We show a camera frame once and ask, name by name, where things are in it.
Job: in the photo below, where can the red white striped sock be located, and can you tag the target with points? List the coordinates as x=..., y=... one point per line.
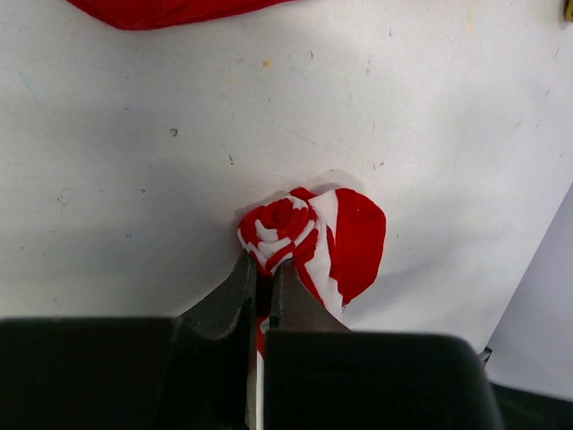
x=334, y=239

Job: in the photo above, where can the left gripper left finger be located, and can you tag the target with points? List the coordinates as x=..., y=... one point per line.
x=191, y=371

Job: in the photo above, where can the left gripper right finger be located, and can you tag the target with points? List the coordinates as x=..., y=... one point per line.
x=320, y=375

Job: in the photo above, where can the red sock centre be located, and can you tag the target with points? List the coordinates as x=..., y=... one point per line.
x=135, y=15

